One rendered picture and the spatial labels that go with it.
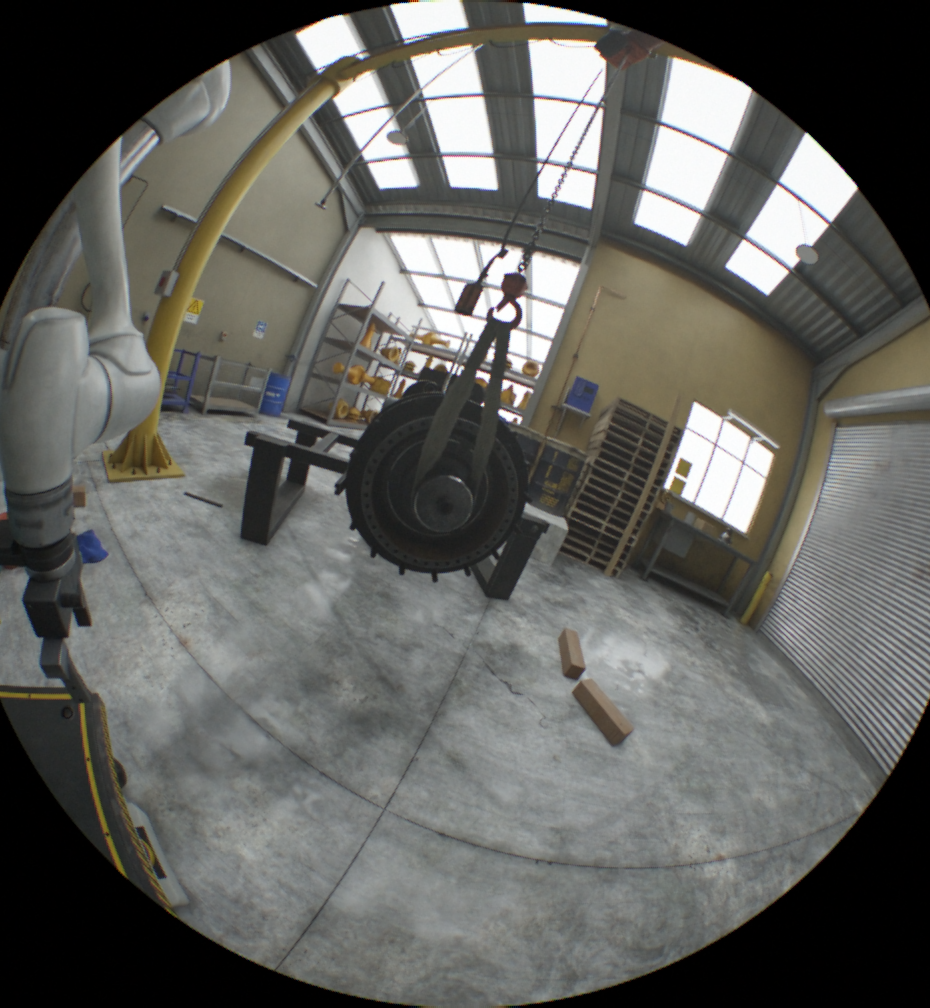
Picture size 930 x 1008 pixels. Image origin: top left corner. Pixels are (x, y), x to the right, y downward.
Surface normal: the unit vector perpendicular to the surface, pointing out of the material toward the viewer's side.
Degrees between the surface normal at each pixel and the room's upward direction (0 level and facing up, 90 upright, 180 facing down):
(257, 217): 90
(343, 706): 0
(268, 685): 0
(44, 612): 90
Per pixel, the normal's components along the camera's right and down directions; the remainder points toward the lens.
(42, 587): 0.36, -0.91
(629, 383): -0.25, 0.14
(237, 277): 0.90, 0.40
